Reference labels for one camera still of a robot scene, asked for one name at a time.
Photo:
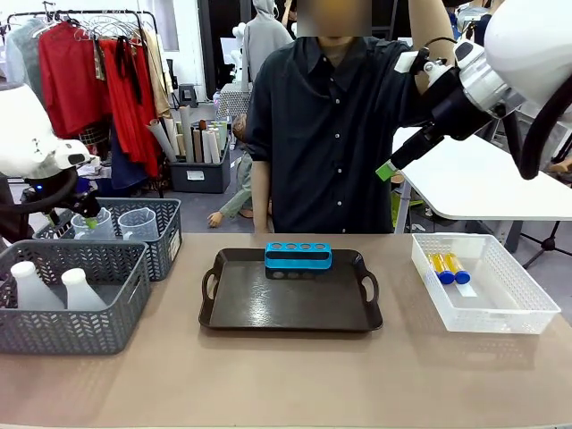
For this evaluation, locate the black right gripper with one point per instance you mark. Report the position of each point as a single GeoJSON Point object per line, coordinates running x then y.
{"type": "Point", "coordinates": [451, 111]}

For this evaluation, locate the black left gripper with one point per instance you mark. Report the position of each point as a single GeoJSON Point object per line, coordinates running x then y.
{"type": "Point", "coordinates": [85, 203]}

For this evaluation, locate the clear plastic measuring beaker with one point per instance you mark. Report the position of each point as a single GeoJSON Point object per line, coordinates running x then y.
{"type": "Point", "coordinates": [105, 228]}
{"type": "Point", "coordinates": [138, 225]}

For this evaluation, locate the white plastic conical flask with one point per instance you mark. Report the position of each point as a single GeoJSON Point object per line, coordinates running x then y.
{"type": "Point", "coordinates": [31, 290]}
{"type": "Point", "coordinates": [82, 292]}

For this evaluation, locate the yellow tube with blue cap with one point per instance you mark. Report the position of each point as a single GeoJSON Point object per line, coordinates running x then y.
{"type": "Point", "coordinates": [458, 268]}
{"type": "Point", "coordinates": [440, 268]}

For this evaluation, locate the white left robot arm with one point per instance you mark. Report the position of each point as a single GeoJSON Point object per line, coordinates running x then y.
{"type": "Point", "coordinates": [22, 129]}

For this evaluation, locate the person's right forearm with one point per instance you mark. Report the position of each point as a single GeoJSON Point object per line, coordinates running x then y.
{"type": "Point", "coordinates": [261, 196]}

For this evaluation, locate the person's left forearm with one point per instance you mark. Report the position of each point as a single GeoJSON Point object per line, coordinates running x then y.
{"type": "Point", "coordinates": [435, 31]}

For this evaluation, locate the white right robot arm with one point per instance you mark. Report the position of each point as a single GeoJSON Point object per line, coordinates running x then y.
{"type": "Point", "coordinates": [527, 44]}

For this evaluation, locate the white folding table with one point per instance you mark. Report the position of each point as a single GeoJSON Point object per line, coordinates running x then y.
{"type": "Point", "coordinates": [469, 179]}

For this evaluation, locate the dark blue hanging garment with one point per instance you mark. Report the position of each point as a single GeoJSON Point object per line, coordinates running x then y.
{"type": "Point", "coordinates": [125, 172]}

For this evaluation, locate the person in dark shirt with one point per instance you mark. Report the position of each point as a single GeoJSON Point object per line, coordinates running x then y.
{"type": "Point", "coordinates": [330, 134]}

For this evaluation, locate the gray basket holding beakers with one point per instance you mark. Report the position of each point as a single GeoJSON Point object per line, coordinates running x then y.
{"type": "Point", "coordinates": [165, 250]}

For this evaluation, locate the long red dress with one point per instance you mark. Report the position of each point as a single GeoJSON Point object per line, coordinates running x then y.
{"type": "Point", "coordinates": [127, 125]}

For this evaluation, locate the gray basket holding flasks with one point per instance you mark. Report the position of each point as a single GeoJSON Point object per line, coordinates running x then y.
{"type": "Point", "coordinates": [67, 330]}

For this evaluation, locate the black clothes rack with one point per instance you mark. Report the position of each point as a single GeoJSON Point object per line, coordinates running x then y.
{"type": "Point", "coordinates": [157, 134]}

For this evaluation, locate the gray paper roll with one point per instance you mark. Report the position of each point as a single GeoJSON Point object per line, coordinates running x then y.
{"type": "Point", "coordinates": [163, 138]}

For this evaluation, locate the gray storage bin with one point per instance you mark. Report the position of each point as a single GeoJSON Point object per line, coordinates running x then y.
{"type": "Point", "coordinates": [201, 176]}

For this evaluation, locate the red shirt on hanger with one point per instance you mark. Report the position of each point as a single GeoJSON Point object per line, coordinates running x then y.
{"type": "Point", "coordinates": [67, 80]}

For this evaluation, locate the tall light gray roll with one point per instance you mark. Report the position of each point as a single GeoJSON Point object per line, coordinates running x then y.
{"type": "Point", "coordinates": [187, 134]}

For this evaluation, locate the brown paper roll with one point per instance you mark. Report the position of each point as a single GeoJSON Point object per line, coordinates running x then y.
{"type": "Point", "coordinates": [198, 147]}

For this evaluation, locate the white label in basket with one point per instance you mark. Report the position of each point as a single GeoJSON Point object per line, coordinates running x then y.
{"type": "Point", "coordinates": [469, 291]}

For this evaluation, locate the white paper roll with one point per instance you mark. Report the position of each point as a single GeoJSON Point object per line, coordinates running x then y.
{"type": "Point", "coordinates": [210, 147]}

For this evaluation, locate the blue test tube rack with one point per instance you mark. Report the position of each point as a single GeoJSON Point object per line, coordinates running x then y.
{"type": "Point", "coordinates": [297, 261]}

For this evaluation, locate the black tripod stand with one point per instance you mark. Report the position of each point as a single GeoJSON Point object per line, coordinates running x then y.
{"type": "Point", "coordinates": [549, 243]}

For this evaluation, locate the beige hanging garment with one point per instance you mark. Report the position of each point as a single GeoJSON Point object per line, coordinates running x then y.
{"type": "Point", "coordinates": [158, 80]}

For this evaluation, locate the gray hanging garment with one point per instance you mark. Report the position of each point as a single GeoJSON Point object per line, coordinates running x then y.
{"type": "Point", "coordinates": [22, 58]}

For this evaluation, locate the floor mannequin in green jacket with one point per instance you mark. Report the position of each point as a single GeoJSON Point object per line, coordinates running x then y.
{"type": "Point", "coordinates": [241, 179]}

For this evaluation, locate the black hanging scarf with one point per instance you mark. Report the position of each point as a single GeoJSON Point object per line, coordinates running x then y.
{"type": "Point", "coordinates": [123, 53]}

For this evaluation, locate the dark plastic stool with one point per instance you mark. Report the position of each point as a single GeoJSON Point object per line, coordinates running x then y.
{"type": "Point", "coordinates": [187, 89]}

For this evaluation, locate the mannequin in gray hoodie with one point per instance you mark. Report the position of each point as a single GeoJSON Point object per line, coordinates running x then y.
{"type": "Point", "coordinates": [266, 44]}

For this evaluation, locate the white perforated plastic basket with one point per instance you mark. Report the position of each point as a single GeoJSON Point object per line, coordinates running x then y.
{"type": "Point", "coordinates": [491, 319]}

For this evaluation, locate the patterned tablecloth table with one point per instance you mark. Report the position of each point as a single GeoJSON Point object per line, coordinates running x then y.
{"type": "Point", "coordinates": [232, 100]}

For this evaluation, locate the dark brown serving tray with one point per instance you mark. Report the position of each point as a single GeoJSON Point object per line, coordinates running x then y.
{"type": "Point", "coordinates": [290, 304]}

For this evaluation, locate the white bare mannequin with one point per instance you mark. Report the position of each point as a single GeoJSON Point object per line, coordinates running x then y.
{"type": "Point", "coordinates": [239, 33]}

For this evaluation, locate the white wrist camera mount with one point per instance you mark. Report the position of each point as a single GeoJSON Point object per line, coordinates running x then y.
{"type": "Point", "coordinates": [406, 62]}

